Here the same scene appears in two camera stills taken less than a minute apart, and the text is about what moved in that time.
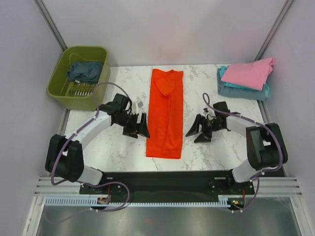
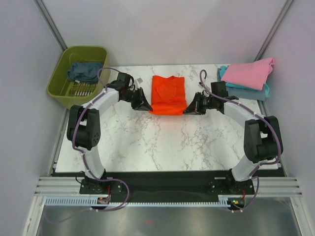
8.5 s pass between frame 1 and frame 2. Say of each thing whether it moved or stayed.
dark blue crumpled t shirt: stayed
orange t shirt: moved
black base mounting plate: stayed
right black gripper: moved
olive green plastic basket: stayed
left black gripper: moved
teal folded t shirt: stayed
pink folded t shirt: stayed
